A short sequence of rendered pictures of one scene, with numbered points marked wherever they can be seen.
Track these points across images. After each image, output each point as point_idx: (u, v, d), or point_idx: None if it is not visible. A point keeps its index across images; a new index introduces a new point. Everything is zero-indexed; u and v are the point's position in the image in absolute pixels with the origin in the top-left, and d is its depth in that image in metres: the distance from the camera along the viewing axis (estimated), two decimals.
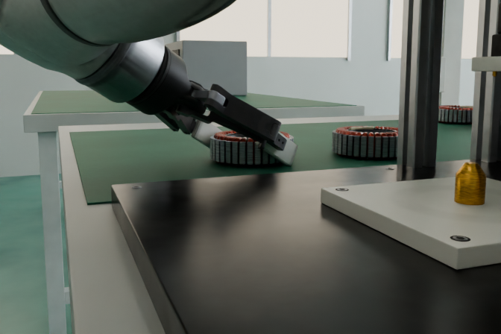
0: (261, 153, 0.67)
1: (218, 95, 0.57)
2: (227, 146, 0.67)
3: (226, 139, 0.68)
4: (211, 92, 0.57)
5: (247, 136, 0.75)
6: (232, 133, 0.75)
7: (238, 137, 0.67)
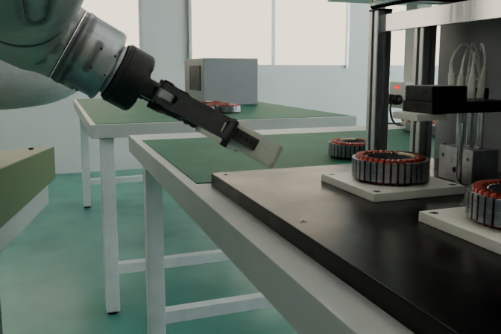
0: (391, 173, 0.75)
1: None
2: (361, 165, 0.77)
3: (361, 159, 0.77)
4: None
5: (390, 156, 0.82)
6: (376, 152, 0.83)
7: (371, 157, 0.76)
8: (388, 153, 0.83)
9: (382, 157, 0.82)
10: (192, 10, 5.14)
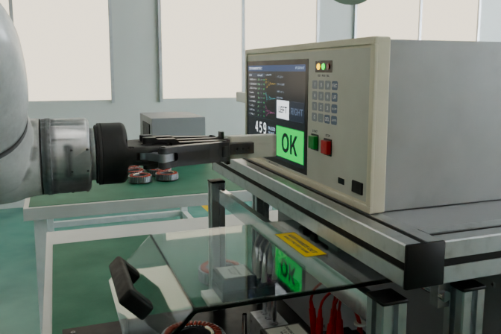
0: None
1: None
2: None
3: None
4: None
5: (199, 329, 0.98)
6: (189, 324, 0.99)
7: None
8: (198, 326, 0.98)
9: (192, 329, 0.98)
10: (162, 46, 5.29)
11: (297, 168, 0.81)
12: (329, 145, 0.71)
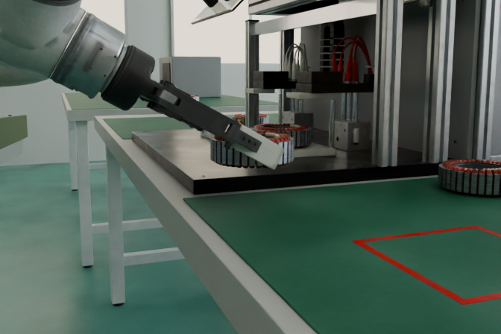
0: (242, 154, 0.67)
1: None
2: (214, 145, 0.69)
3: (215, 139, 0.70)
4: None
5: None
6: None
7: None
8: None
9: None
10: (174, 13, 5.57)
11: None
12: None
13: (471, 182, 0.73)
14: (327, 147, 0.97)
